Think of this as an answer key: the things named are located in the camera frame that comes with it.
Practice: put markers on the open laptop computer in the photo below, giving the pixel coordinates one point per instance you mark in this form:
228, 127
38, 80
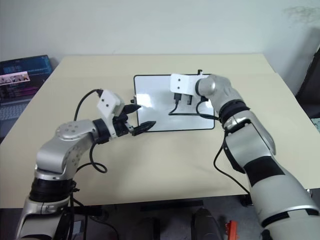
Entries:
17, 82

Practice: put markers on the large dark rounded shape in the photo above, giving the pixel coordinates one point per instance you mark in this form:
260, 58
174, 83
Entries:
206, 225

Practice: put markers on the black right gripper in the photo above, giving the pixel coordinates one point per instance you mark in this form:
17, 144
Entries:
188, 100

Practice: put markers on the orange plastic part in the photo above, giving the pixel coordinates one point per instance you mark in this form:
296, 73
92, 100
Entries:
231, 230

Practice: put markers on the small black cylindrical object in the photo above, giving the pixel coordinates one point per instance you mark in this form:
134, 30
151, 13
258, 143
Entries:
200, 72

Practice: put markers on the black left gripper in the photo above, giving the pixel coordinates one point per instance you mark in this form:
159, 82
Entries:
122, 126

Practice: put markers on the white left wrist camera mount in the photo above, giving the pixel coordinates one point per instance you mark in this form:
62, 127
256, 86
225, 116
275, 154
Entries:
110, 102

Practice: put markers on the grey box on floor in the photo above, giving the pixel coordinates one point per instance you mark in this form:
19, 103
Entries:
78, 227

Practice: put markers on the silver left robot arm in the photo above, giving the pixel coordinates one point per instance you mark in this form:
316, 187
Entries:
52, 155

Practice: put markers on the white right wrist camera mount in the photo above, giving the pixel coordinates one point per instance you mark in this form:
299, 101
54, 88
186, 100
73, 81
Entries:
182, 83

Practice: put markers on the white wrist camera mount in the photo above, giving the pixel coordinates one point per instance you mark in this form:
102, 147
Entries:
110, 102
182, 83

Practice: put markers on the black table leg foot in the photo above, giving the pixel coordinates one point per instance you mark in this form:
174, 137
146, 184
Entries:
246, 200

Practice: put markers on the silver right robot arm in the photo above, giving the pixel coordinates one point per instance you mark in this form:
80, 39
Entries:
262, 200

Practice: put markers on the black-framed whiteboard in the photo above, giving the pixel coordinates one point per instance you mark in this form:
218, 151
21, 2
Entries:
155, 110

